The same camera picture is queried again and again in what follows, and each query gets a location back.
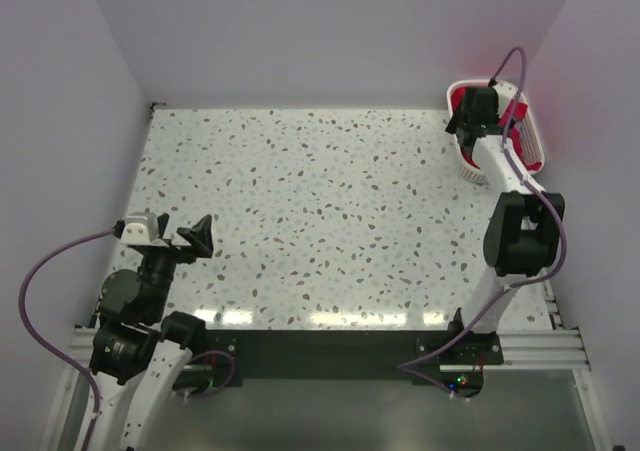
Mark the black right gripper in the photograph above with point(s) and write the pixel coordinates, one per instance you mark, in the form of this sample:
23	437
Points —
455	122

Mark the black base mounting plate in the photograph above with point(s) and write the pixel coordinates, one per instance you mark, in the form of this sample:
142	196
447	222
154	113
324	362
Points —
450	360

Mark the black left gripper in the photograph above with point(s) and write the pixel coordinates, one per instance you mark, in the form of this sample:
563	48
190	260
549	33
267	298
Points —
198	235

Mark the red t shirt in basket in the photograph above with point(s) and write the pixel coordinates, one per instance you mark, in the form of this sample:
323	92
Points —
520	131

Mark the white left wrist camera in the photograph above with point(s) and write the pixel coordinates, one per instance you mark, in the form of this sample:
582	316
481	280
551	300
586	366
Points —
138	229

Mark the aluminium extrusion rail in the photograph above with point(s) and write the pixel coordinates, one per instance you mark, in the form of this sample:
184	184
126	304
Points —
541	351

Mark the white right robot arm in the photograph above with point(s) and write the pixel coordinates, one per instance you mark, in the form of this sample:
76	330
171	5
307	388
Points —
497	144

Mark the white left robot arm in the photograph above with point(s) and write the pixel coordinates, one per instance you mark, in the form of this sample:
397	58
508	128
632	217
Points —
138	351

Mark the white perforated laundry basket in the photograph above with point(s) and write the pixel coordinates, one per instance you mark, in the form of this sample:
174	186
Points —
520	136

